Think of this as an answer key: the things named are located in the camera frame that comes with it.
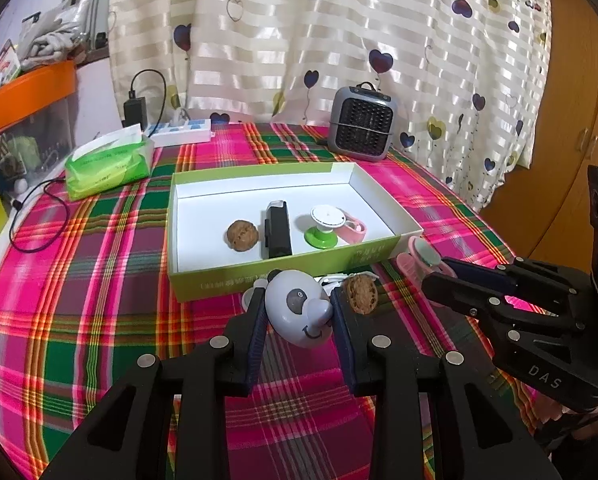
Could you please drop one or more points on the white plug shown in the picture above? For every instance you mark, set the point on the white plug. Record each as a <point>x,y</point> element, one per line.
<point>179,116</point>

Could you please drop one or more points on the green tissue pack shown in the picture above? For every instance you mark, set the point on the green tissue pack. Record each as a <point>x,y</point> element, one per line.
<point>109,170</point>

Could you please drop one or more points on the grey panda face knob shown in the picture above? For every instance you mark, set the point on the grey panda face knob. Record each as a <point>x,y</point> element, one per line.
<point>294,310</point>

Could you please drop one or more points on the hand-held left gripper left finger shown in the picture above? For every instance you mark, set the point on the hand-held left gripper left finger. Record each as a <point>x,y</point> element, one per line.
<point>256,340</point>

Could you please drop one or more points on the green and white suction knob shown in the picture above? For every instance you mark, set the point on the green and white suction knob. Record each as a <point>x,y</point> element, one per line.
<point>326,215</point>

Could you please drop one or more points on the white cloth gloves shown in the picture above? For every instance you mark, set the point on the white cloth gloves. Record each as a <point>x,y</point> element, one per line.
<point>54,35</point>

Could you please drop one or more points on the grey mini heater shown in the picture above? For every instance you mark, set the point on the grey mini heater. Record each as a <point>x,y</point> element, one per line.
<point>361,120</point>

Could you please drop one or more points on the pink clip with grey pads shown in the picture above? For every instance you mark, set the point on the pink clip with grey pads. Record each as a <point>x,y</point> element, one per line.
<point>354,232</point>

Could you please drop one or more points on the brown walnut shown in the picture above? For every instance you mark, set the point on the brown walnut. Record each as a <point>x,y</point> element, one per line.
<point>361,292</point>
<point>242,234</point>

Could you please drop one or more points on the pink and green plaid tablecloth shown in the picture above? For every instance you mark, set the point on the pink and green plaid tablecloth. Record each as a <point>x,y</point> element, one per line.
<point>104,310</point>

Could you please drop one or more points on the grey knob with white ball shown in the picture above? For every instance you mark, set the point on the grey knob with white ball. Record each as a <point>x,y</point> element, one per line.
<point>251,297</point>

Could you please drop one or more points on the storage bin with orange lid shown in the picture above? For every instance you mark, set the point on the storage bin with orange lid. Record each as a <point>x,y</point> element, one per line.
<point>29,90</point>

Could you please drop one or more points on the person's right hand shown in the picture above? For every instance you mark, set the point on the person's right hand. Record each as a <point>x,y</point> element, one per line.
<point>554,407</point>

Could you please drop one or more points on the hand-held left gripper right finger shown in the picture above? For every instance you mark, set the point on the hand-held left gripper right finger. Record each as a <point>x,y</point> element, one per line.
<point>344,340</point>

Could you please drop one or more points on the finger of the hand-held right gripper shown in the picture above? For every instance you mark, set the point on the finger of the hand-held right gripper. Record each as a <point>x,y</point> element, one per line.
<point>459,300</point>
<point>474,273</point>

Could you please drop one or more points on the white power strip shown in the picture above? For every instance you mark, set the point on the white power strip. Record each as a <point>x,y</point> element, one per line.
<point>184,132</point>

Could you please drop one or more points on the black power adapter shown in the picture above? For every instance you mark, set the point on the black power adapter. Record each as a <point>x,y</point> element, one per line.
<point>135,112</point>

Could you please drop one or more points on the green and white cardboard box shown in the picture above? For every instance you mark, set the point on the green and white cardboard box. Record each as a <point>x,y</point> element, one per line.
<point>219,200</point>

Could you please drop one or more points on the pink clip with mint pad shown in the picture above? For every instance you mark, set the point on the pink clip with mint pad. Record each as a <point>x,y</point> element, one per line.
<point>410,250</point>

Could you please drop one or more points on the black rectangular device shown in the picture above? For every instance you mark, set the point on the black rectangular device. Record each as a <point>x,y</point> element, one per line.
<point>279,235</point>

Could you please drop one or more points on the wooden wardrobe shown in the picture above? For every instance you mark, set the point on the wooden wardrobe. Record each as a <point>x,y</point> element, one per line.
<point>569,110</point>

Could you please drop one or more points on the small white ball figure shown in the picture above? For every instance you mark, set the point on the small white ball figure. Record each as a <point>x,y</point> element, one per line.
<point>20,186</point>

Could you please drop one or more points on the striped curtain with hearts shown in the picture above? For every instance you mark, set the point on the striped curtain with hearts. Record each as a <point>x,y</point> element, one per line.
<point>329,20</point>

